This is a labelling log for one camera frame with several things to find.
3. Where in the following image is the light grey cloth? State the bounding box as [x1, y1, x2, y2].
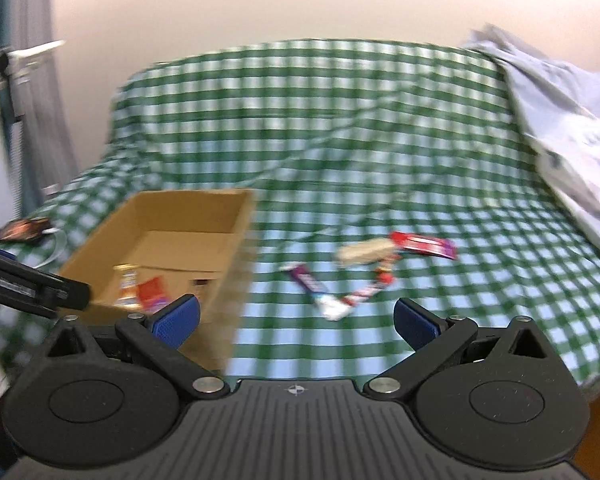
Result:
[462, 25, 600, 261]

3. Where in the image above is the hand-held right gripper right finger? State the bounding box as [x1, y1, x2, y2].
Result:
[362, 297, 551, 402]

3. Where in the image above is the cardboard box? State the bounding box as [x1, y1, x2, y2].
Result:
[55, 189, 257, 376]

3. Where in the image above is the white charging cable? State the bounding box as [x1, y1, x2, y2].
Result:
[30, 227, 68, 268]

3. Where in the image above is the black garment steamer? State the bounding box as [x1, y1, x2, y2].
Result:
[0, 47, 26, 121]

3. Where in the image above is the red white snack packet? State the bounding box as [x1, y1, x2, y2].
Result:
[347, 282, 383, 308]

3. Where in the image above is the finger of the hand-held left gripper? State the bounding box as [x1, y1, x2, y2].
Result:
[0, 242, 92, 320]

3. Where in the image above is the red purple snack packet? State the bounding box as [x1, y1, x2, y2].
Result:
[390, 231, 458, 261]

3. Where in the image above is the long purple snack bar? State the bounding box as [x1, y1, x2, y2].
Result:
[280, 262, 328, 297]

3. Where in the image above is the gold snack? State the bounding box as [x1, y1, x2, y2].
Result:
[112, 264, 141, 311]

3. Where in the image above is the beige nut snack bar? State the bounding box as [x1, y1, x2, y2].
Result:
[336, 239, 396, 267]

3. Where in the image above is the red square snack packet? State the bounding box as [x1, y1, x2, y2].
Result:
[137, 277, 170, 313]

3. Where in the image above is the green checked cover cloth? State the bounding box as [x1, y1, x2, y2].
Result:
[0, 37, 600, 403]

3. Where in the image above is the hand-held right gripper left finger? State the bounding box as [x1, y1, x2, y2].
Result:
[42, 294, 231, 402]

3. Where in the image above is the small red candy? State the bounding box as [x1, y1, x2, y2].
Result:
[377, 255, 400, 286]

